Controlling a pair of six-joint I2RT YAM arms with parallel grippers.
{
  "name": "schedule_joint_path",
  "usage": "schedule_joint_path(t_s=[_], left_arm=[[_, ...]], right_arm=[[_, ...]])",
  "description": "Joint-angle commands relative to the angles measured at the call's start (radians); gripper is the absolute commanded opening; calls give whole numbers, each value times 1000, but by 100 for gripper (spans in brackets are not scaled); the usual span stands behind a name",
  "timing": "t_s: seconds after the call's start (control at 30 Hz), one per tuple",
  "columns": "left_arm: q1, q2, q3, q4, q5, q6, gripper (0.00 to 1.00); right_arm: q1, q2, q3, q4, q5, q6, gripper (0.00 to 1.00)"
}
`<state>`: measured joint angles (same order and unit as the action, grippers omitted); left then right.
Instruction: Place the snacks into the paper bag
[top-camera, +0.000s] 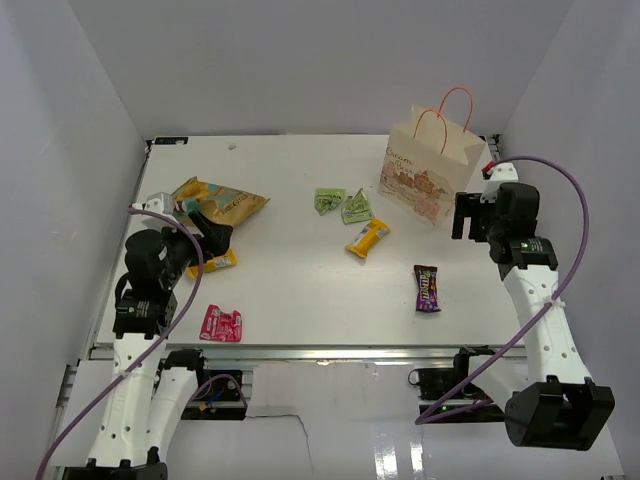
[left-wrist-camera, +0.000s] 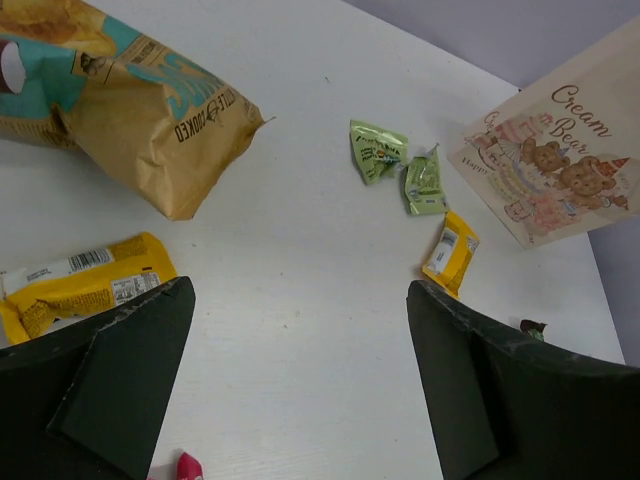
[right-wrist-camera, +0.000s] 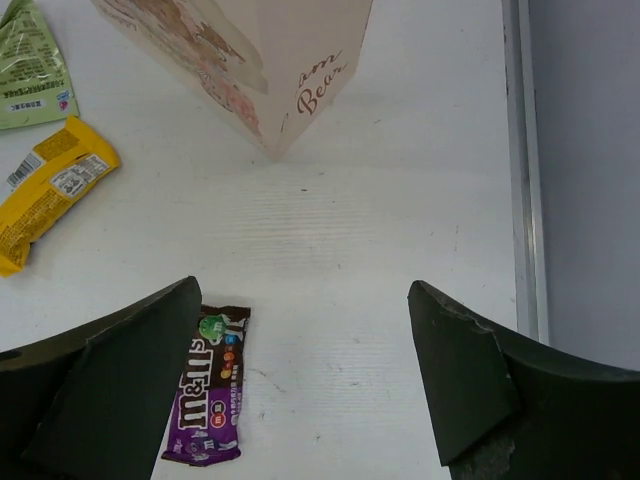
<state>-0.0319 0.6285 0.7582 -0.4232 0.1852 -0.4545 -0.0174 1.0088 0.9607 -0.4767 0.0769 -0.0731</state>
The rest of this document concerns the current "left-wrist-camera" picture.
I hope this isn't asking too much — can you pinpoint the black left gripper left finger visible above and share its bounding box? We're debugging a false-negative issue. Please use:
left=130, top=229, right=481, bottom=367
left=1, top=277, right=194, bottom=479

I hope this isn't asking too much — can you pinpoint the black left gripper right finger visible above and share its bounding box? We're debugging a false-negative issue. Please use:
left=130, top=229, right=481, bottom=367
left=407, top=280, right=639, bottom=479

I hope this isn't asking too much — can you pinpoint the red Big Foot candy packet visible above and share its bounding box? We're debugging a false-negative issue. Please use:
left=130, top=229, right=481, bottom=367
left=147, top=450, right=204, bottom=480

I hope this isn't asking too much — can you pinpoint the large yellow snack packet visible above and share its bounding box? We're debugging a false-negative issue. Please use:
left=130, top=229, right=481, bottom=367
left=1, top=232, right=177, bottom=345

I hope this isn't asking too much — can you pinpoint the small yellow snack packet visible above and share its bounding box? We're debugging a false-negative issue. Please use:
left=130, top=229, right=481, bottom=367
left=422, top=211, right=480, bottom=299

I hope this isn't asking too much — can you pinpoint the green snack packet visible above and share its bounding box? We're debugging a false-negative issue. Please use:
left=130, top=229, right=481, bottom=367
left=403, top=144, right=449, bottom=216
left=349, top=120, right=409, bottom=185

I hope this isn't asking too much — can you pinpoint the brown kettle chips bag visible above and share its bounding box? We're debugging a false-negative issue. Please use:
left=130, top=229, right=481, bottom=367
left=1, top=1, right=263, bottom=220

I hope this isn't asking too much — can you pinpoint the cream bear paper bag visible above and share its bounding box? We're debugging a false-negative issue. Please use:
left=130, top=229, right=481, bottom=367
left=448, top=18, right=639, bottom=249

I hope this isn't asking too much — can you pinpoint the dark candy wrapper piece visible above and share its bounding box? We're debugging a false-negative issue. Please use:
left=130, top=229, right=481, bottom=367
left=519, top=319, right=547, bottom=342

